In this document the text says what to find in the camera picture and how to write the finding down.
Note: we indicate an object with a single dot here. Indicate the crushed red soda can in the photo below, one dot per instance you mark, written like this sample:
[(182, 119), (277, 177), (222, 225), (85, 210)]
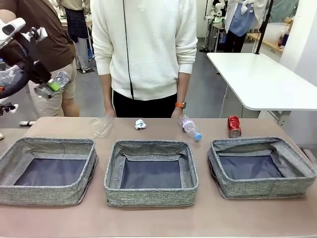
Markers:
[(234, 125)]

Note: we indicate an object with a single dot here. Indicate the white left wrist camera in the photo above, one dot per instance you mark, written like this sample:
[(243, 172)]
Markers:
[(15, 24)]

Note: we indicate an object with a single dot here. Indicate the person's left forearm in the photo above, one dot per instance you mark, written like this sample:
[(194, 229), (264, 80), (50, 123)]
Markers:
[(183, 86)]

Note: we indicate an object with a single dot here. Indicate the translucent white storage bin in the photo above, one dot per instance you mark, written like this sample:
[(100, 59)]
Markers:
[(272, 32)]

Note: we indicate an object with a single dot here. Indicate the person's left hand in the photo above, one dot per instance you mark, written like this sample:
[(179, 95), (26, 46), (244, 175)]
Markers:
[(178, 112)]

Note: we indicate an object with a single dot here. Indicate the person in blue shirt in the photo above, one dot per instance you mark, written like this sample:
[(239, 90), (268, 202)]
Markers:
[(239, 22)]

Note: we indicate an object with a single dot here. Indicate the small white marker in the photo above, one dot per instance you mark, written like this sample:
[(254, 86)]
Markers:
[(27, 123)]

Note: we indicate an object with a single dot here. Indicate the grey fabric basket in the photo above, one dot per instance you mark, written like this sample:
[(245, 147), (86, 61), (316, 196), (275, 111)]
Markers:
[(37, 194), (260, 188), (148, 196)]

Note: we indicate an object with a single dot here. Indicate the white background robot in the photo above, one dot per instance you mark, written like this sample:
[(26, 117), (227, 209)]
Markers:
[(218, 7)]

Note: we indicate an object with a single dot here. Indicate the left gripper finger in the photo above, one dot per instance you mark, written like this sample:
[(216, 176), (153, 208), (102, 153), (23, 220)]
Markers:
[(45, 93), (54, 85)]

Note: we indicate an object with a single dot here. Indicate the clear crushed plastic bottle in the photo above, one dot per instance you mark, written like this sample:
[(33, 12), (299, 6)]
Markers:
[(62, 78)]

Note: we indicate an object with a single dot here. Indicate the person in brown shirt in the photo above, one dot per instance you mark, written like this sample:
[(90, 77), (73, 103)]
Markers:
[(57, 37)]

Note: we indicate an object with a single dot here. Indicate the black trousers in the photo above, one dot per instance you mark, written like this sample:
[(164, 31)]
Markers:
[(148, 107)]

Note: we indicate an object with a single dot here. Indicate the white paper ball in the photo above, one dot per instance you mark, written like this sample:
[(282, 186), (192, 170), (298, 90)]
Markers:
[(140, 124)]

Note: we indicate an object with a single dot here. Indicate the wooden desk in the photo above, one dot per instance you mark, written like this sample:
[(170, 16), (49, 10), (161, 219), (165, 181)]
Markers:
[(270, 44)]

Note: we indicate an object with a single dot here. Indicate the black clamp with white tip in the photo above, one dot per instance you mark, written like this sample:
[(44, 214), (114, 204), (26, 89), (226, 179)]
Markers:
[(7, 108)]

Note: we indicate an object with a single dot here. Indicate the person's right forearm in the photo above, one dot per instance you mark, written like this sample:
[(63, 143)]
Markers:
[(106, 91)]

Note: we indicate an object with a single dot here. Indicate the pink label plastic bottle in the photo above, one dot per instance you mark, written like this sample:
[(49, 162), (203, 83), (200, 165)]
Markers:
[(189, 126)]

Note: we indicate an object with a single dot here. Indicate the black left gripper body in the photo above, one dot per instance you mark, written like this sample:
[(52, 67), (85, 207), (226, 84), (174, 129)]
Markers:
[(37, 72)]

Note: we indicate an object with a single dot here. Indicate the dark drink bottle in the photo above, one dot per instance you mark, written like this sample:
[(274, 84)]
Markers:
[(284, 37)]

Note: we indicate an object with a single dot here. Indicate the person in dark plaid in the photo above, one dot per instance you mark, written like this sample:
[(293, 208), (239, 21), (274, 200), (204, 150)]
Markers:
[(76, 24)]

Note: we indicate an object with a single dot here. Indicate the person in white sweater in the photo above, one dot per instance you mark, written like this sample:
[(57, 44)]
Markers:
[(153, 49)]

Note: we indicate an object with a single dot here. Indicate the clear plastic storage box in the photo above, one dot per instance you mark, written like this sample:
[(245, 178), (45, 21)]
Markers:
[(5, 77)]

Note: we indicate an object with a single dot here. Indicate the person's right hand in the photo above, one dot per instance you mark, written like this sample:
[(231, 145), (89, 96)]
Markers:
[(111, 111)]

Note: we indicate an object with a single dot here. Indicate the white table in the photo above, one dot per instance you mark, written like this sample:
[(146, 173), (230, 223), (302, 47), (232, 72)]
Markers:
[(260, 79)]

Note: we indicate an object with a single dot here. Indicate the black vertical pole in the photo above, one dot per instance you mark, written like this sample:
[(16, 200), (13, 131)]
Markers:
[(262, 29)]

